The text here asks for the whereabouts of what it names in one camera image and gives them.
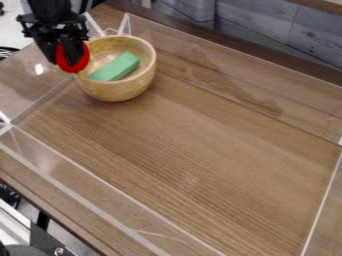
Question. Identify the green rectangular block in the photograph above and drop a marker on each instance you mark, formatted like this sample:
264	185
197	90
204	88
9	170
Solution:
117	68

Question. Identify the black metal bracket with screw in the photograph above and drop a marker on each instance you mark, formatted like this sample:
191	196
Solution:
42	241

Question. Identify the red plush fruit green stem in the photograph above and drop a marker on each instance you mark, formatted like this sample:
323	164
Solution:
68	70

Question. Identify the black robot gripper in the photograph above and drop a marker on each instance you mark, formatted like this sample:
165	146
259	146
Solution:
70	28

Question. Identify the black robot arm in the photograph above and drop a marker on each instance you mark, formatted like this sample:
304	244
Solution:
48	10

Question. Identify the clear acrylic tray enclosure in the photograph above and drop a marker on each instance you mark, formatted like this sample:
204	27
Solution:
217	165

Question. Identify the wooden bowl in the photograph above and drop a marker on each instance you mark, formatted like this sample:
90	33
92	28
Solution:
105	49

